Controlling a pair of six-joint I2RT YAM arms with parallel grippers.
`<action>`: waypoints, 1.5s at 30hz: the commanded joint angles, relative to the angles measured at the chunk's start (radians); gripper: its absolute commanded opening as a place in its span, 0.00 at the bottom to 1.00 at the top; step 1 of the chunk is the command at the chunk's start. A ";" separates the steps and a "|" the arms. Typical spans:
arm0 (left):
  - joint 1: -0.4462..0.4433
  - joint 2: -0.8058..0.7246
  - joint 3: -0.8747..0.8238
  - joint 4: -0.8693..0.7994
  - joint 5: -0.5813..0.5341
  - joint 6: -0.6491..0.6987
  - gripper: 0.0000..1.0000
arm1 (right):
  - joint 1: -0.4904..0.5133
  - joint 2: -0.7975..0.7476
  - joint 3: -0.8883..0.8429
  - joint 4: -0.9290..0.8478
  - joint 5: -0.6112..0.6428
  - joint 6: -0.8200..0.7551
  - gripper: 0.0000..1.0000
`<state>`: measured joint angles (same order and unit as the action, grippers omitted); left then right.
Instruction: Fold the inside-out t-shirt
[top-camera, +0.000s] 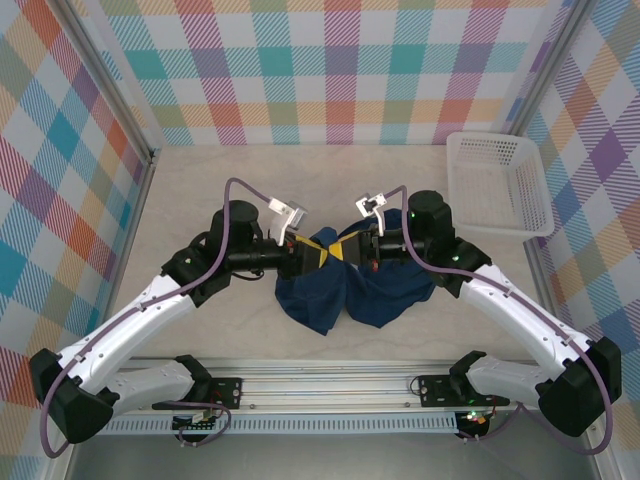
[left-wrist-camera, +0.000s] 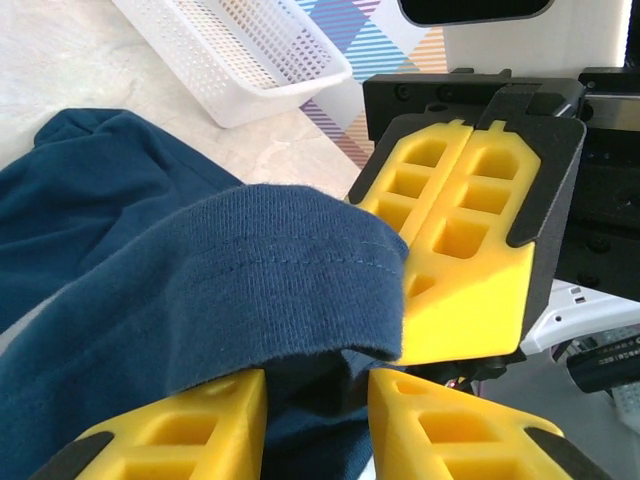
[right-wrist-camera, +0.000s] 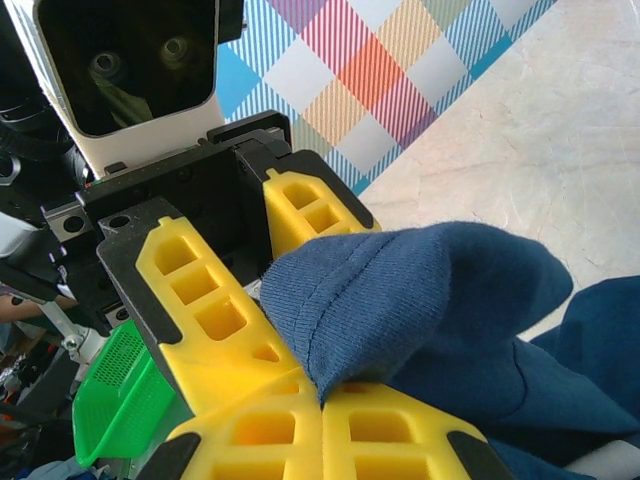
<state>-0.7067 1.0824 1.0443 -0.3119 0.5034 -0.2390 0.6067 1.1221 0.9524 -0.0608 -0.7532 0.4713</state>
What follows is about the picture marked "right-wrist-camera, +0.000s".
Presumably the metal clamp bracket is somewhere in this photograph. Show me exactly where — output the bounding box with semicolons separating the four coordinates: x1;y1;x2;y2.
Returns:
39;299;109;371

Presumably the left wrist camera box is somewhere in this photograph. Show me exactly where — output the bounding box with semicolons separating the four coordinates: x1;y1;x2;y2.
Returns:
7;0;226;176

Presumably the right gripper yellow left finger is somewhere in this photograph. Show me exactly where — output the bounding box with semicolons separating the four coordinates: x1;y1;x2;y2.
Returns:
144;369;324;480

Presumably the navy blue printed t-shirt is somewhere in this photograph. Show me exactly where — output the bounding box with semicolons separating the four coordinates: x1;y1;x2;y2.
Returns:
259;222;640;480

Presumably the green perforated plastic basket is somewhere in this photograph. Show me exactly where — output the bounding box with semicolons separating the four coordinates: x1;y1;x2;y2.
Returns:
72;319;176;469

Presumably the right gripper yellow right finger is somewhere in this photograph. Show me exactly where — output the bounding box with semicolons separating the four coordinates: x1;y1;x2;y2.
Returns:
322;382;516;480

